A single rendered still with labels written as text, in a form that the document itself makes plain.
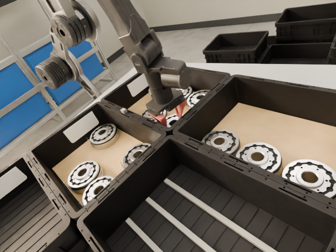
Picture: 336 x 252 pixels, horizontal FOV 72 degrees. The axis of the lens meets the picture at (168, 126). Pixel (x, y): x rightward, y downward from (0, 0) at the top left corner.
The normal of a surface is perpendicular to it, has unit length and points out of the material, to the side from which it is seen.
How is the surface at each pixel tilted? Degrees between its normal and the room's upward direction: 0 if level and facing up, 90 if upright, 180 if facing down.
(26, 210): 0
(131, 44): 95
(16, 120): 90
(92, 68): 90
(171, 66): 9
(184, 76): 92
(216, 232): 0
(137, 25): 81
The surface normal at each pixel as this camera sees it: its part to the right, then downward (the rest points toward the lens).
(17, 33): 0.78, 0.18
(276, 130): -0.30, -0.73
